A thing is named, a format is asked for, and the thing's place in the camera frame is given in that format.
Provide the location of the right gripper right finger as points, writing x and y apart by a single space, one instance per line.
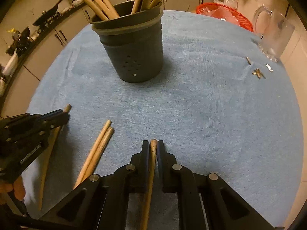
205 202

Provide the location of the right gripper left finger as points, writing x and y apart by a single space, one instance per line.
101 202

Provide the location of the person's left hand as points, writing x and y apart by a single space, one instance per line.
17 187

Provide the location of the white bowl on counter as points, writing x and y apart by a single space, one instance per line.
11 65

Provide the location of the blue towel table mat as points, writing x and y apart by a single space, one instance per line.
205 105

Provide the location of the black wok pan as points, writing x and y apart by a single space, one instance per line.
46 15

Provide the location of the seed shell cluster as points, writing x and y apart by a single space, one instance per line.
257 72

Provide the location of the black utensil holder cup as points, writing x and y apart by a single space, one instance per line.
133 42

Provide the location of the small seed shell right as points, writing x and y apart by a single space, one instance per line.
269 67

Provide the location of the red plastic basket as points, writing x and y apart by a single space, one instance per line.
225 13

